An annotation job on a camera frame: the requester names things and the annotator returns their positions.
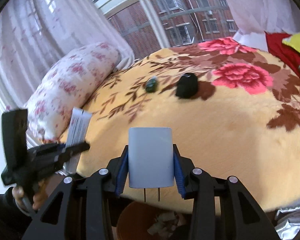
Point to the yellow floral fleece blanket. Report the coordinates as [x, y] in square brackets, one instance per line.
[243, 121]

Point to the white charger plug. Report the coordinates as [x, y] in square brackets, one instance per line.
[150, 158]

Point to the black sleeved left forearm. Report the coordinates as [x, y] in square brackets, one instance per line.
[13, 220]

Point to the red cloth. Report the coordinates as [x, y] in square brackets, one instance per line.
[285, 53]

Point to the window with white frame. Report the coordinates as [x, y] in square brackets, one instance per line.
[149, 25]

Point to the white squeeze tube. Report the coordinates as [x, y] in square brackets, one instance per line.
[77, 131]

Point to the sheer white right curtain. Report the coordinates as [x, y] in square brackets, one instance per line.
[255, 18]

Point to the dark green small bottle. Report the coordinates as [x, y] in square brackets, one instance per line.
[151, 85]

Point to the white pink floral pillow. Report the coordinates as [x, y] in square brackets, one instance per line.
[68, 84]

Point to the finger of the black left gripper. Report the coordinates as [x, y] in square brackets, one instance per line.
[67, 152]

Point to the orange trash bin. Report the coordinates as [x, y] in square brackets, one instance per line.
[136, 218]

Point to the black sock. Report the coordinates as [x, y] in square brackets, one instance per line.
[187, 86]

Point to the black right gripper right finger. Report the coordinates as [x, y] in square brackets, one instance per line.
[220, 206]

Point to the person's left hand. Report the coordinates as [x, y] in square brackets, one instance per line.
[33, 202]

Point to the silver foil bag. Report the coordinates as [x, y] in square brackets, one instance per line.
[288, 220]

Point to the crumpled paper trash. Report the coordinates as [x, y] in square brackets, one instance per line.
[166, 223]

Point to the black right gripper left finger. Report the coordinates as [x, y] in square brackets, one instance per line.
[79, 209]

